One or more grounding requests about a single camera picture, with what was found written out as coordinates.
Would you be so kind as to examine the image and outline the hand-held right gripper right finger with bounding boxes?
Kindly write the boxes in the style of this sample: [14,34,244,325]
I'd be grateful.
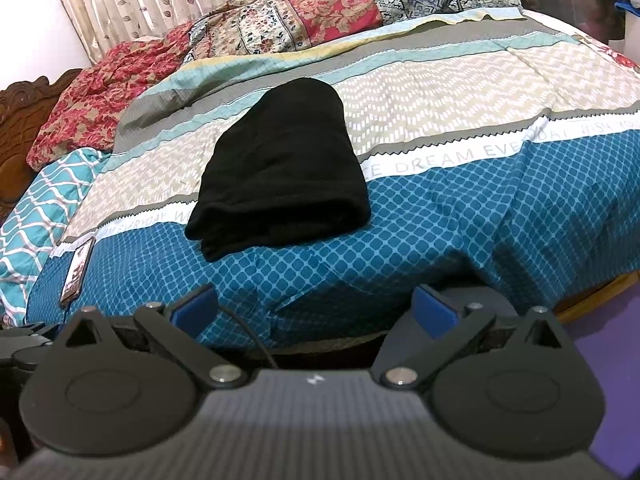
[380,284,572,389]

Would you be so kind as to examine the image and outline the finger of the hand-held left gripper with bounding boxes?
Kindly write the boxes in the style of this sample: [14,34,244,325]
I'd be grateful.
[0,321,67,386]

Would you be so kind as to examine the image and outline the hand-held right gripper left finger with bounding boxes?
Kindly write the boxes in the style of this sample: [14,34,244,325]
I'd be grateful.
[57,284,247,389]

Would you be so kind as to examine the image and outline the black pants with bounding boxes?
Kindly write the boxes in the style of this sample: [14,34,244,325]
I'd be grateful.
[184,77,372,262]

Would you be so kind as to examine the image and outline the smartphone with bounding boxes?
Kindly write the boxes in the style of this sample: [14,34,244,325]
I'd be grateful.
[58,237,97,309]

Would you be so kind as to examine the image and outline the striped patterned bedspread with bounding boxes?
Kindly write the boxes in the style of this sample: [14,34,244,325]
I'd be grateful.
[25,10,640,351]

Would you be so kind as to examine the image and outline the teal lattice print pillow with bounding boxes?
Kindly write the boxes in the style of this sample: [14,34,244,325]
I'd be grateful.
[0,147,112,328]

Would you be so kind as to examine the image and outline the purple floor mat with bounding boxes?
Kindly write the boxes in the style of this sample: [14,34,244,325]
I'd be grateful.
[559,280,640,480]

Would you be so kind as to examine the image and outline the carved wooden headboard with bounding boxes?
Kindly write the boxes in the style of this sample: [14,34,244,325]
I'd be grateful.
[0,68,84,223]

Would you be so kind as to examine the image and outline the patchwork floral quilt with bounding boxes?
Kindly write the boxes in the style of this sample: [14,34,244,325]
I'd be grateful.
[26,0,524,172]

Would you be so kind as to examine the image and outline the white floral bed sheet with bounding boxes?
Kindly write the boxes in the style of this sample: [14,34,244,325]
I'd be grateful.
[520,7,640,77]

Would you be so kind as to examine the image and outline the black cable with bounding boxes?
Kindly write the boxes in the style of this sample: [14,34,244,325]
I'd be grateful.
[218,306,280,370]

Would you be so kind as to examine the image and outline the wooden bed frame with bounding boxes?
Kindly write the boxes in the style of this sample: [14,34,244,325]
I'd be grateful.
[554,266,640,325]

